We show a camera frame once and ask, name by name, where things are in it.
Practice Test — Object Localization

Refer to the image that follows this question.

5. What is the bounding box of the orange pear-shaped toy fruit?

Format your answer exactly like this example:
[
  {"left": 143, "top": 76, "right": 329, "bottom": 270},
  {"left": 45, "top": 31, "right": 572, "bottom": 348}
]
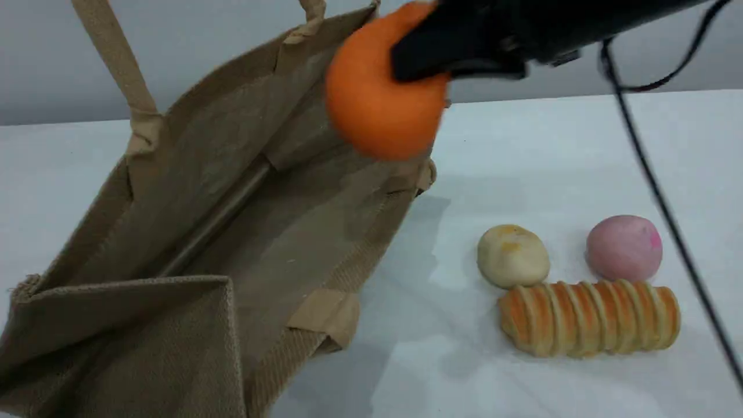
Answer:
[{"left": 325, "top": 1, "right": 450, "bottom": 161}]

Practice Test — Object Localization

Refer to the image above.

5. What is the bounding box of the pink round bun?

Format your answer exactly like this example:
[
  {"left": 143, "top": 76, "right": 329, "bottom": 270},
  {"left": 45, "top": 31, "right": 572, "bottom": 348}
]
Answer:
[{"left": 585, "top": 215, "right": 663, "bottom": 283}]

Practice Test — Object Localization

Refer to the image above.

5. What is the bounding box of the long black right arm cable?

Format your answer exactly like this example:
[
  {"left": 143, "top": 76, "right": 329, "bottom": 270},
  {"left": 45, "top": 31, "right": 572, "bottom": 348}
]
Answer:
[{"left": 600, "top": 38, "right": 743, "bottom": 397}]

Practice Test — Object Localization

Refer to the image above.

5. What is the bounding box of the brown jute tote bag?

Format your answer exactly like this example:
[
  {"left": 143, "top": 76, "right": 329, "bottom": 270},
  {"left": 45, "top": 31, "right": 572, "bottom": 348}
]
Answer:
[{"left": 0, "top": 0, "right": 437, "bottom": 418}]

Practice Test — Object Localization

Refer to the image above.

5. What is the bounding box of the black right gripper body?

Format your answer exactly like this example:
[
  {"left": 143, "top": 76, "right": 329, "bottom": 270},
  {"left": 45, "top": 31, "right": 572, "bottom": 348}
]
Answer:
[{"left": 435, "top": 0, "right": 584, "bottom": 80}]

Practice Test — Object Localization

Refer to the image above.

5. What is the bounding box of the curved black right arm cable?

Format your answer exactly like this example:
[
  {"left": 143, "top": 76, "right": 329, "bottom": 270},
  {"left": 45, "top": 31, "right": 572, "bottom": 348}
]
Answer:
[{"left": 615, "top": 0, "right": 733, "bottom": 95}]

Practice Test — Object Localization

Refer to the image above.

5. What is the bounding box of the cream round bun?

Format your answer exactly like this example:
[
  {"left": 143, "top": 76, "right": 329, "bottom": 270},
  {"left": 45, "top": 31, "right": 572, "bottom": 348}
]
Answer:
[{"left": 477, "top": 224, "right": 551, "bottom": 290}]

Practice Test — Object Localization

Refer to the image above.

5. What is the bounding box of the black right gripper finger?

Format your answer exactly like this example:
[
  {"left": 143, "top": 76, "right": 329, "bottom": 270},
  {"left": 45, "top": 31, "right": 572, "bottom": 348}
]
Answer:
[{"left": 390, "top": 9, "right": 482, "bottom": 83}]

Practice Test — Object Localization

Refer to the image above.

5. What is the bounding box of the long orange striped bread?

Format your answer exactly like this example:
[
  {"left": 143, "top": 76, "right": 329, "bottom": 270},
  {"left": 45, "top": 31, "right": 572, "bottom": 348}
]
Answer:
[{"left": 497, "top": 280, "right": 681, "bottom": 359}]

